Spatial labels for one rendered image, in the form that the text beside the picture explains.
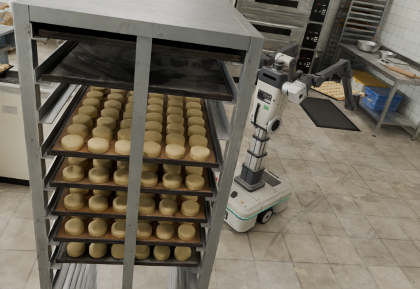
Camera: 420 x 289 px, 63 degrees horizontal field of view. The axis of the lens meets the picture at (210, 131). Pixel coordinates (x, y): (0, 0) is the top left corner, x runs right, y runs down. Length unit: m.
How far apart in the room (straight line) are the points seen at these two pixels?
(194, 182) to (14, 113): 2.18
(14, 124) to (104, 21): 2.32
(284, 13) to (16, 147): 4.35
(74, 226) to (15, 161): 2.15
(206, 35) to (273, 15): 5.25
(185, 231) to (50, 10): 0.66
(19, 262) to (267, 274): 1.67
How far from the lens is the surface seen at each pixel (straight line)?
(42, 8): 0.74
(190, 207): 0.97
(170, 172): 0.93
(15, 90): 2.86
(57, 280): 1.19
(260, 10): 5.80
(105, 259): 1.10
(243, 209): 2.75
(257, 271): 2.69
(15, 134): 3.02
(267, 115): 2.61
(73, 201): 0.98
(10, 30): 3.20
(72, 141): 0.88
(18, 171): 3.20
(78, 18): 0.72
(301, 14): 6.07
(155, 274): 2.53
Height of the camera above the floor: 1.96
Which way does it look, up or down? 27 degrees down
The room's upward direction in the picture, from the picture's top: 10 degrees clockwise
